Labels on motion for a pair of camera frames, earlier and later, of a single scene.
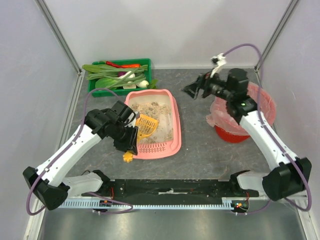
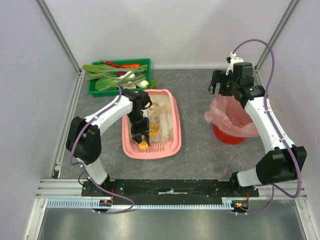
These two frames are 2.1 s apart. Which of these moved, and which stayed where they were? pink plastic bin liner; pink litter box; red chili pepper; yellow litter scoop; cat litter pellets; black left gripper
Moved: black left gripper; yellow litter scoop
Stayed: pink litter box; cat litter pellets; red chili pepper; pink plastic bin liner
